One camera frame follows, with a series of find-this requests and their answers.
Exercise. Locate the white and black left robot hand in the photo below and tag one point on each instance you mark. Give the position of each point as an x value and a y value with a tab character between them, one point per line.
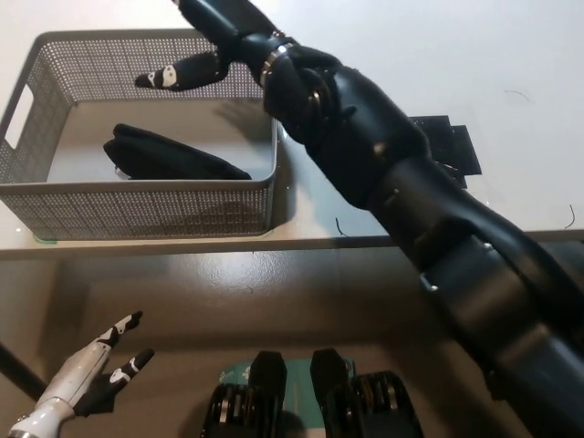
77	374

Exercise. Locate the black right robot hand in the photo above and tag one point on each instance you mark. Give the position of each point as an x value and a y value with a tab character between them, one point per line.
228	27

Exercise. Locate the black fabric pencil case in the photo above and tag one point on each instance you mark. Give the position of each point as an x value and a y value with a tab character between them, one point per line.
173	159

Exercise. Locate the black slanted table leg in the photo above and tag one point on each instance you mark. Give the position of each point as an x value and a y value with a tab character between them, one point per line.
23	374

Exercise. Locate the grey perforated plastic basket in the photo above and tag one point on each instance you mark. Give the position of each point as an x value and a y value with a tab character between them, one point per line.
137	210

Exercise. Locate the black tape patch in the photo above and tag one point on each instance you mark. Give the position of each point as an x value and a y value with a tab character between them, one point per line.
461	146

